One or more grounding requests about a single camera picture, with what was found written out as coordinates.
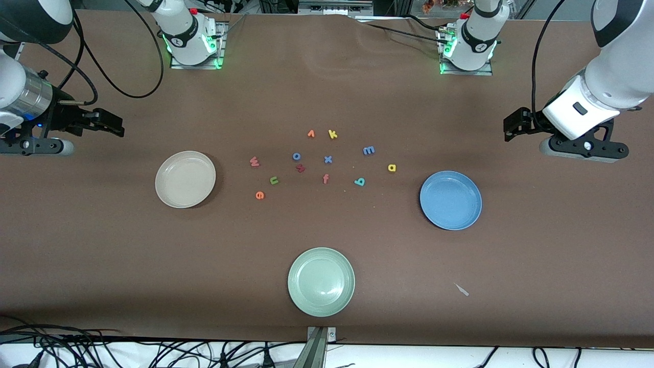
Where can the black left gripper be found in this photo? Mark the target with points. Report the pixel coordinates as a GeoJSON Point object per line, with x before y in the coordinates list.
{"type": "Point", "coordinates": [531, 122]}

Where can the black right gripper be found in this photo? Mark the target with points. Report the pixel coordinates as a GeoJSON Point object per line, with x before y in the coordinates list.
{"type": "Point", "coordinates": [62, 116]}

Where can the pink foam letter w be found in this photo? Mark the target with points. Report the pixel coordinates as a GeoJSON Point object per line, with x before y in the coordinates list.
{"type": "Point", "coordinates": [254, 161]}

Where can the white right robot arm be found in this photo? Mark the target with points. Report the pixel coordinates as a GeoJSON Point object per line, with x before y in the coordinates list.
{"type": "Point", "coordinates": [186, 36]}

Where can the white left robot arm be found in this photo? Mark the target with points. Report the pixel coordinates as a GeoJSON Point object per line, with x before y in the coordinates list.
{"type": "Point", "coordinates": [475, 41]}

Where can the beige round plate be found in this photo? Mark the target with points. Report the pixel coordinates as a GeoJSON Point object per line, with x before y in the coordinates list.
{"type": "Point", "coordinates": [185, 179]}

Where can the blue round plate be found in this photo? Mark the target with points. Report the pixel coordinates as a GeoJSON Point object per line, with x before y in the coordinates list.
{"type": "Point", "coordinates": [450, 200]}

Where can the orange dried plant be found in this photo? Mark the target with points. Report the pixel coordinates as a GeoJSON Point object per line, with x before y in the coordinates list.
{"type": "Point", "coordinates": [428, 5]}

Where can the small white paper scrap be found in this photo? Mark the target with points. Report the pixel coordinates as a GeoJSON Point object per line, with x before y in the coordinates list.
{"type": "Point", "coordinates": [462, 290]}

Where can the brown table cover sheet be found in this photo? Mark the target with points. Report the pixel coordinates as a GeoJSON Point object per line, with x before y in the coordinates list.
{"type": "Point", "coordinates": [327, 92]}

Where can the pale green round plate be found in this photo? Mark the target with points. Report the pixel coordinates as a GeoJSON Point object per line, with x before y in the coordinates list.
{"type": "Point", "coordinates": [321, 282]}

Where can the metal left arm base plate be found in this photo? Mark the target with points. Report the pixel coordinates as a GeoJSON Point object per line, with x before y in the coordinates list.
{"type": "Point", "coordinates": [480, 72]}

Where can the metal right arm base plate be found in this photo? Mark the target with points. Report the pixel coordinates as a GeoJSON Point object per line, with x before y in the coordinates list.
{"type": "Point", "coordinates": [220, 43]}

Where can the silver aluminium frame rail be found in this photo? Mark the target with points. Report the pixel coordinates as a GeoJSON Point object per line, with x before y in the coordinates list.
{"type": "Point", "coordinates": [332, 7]}

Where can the metal table edge bracket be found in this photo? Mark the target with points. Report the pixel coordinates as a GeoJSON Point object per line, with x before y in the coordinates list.
{"type": "Point", "coordinates": [317, 352]}

